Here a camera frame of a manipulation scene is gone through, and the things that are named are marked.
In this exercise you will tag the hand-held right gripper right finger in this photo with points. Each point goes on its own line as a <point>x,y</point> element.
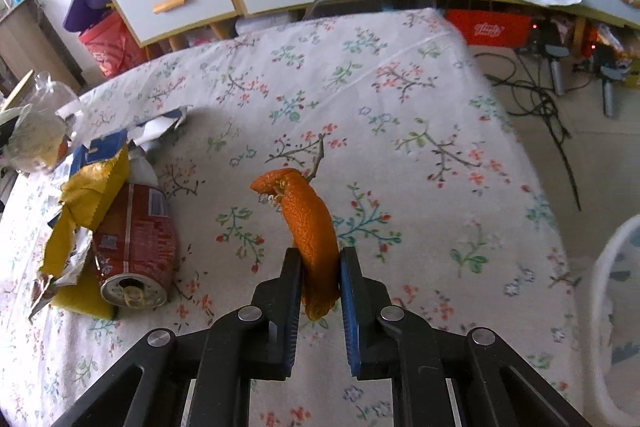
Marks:
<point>348,312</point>

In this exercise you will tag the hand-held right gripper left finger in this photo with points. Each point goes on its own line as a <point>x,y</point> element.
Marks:
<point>291,312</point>

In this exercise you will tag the orange peel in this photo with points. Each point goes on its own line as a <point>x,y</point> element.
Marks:
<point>310,227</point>

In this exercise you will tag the red drink can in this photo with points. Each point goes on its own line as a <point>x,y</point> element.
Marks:
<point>140,232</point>

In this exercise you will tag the yellow foil packet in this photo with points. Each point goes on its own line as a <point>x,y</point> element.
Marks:
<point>95,192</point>

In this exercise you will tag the blue paper carton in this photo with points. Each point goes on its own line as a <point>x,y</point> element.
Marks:
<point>107,147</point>

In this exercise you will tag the white plastic bin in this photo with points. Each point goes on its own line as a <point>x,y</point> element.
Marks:
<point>617,307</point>

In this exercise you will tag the floral tablecloth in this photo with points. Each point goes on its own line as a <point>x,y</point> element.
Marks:
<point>400,132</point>

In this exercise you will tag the crumpled clear plastic bag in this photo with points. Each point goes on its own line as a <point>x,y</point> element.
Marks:
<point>37,137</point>

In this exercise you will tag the red paper bag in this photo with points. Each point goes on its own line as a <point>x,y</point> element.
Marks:
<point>487,29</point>

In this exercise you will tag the red plastic bag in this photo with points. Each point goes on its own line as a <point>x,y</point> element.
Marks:
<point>112,47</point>

